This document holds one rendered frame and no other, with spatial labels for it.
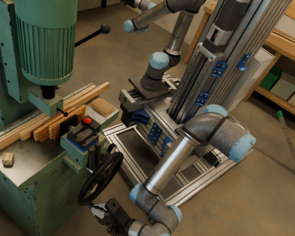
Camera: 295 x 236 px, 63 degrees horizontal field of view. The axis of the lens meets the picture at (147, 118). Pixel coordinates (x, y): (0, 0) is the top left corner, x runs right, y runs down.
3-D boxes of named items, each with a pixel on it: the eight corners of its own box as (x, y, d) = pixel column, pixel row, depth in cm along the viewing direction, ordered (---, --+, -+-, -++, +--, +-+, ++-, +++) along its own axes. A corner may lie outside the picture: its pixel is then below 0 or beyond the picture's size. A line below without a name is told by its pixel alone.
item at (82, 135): (84, 152, 97) (84, 144, 93) (64, 137, 100) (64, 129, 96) (105, 135, 106) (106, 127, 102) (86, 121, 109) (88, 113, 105)
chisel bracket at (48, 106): (50, 120, 101) (50, 106, 95) (27, 102, 104) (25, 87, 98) (63, 112, 106) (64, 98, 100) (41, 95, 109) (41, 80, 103)
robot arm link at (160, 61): (142, 71, 156) (148, 53, 147) (154, 65, 165) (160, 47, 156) (156, 81, 153) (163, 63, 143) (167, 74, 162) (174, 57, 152)
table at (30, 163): (35, 211, 89) (34, 204, 84) (-17, 162, 96) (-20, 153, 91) (131, 127, 130) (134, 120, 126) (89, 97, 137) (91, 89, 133)
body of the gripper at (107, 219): (106, 232, 97) (129, 246, 90) (100, 218, 92) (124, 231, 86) (117, 217, 102) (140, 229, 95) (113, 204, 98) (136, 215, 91)
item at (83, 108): (51, 139, 104) (51, 128, 99) (48, 137, 105) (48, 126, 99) (84, 117, 118) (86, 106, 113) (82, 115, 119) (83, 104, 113)
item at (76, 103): (22, 141, 100) (22, 135, 97) (19, 138, 100) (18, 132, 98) (108, 88, 138) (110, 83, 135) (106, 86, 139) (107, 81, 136)
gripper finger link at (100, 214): (89, 220, 101) (106, 228, 96) (85, 210, 98) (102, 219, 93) (94, 214, 103) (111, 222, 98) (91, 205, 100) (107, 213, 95)
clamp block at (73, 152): (81, 168, 102) (83, 156, 96) (58, 149, 105) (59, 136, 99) (104, 148, 112) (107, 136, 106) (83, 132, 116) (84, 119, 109)
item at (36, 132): (36, 141, 102) (35, 133, 98) (33, 139, 102) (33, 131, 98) (75, 116, 117) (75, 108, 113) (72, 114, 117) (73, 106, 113)
